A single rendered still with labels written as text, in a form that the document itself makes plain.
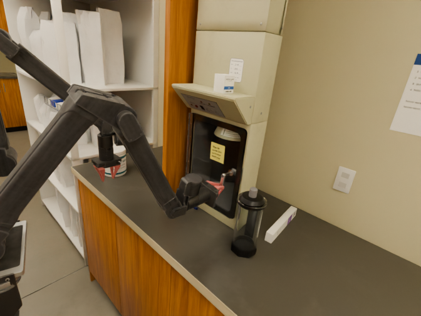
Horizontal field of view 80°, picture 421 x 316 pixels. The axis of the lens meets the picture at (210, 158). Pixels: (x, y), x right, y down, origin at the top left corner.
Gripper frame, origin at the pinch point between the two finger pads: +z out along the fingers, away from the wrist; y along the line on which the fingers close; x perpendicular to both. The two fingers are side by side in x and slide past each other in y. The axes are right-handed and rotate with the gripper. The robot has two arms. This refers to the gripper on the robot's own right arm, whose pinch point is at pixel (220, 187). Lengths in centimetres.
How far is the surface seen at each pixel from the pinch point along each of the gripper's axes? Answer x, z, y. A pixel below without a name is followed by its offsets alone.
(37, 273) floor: 132, -44, 109
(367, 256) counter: 13, 35, -54
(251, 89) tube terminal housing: -38.8, 4.8, 1.5
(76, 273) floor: 129, -24, 91
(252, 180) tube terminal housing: -2.5, 13.3, -5.8
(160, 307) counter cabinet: 60, -20, 1
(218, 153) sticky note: -10.3, 4.2, 8.3
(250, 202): -5.2, -4.4, -16.5
